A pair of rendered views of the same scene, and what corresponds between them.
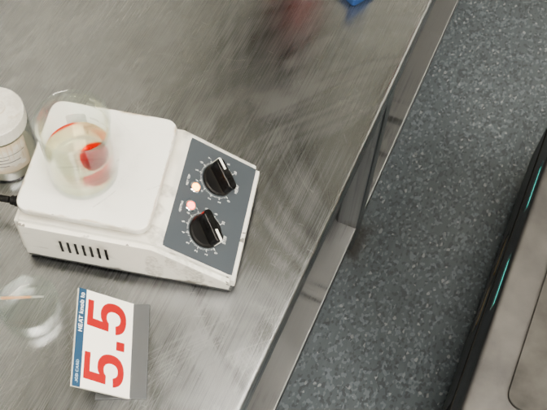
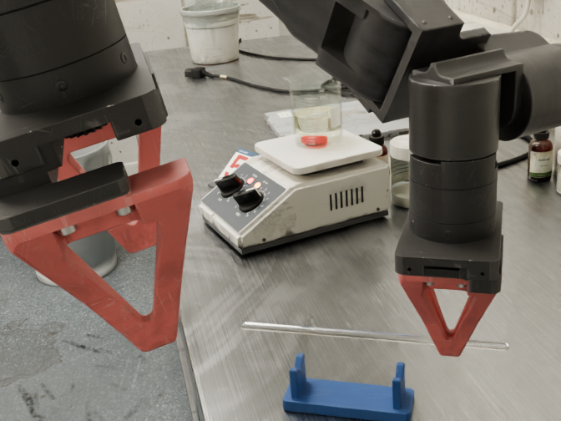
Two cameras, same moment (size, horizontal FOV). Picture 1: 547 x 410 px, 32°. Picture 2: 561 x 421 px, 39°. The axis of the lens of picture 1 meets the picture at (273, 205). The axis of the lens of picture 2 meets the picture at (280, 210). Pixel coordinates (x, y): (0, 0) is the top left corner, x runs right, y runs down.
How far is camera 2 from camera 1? 133 cm
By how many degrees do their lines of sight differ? 94
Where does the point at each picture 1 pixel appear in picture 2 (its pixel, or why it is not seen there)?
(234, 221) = (223, 208)
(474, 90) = not seen: outside the picture
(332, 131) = (213, 301)
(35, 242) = not seen: hidden behind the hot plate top
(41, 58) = not seen: hidden behind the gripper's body
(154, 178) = (275, 153)
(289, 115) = (260, 293)
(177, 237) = (241, 171)
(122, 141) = (316, 153)
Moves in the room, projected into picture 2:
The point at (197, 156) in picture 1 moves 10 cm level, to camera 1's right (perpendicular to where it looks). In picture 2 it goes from (273, 190) to (194, 214)
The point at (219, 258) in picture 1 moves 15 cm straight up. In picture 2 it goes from (214, 194) to (200, 73)
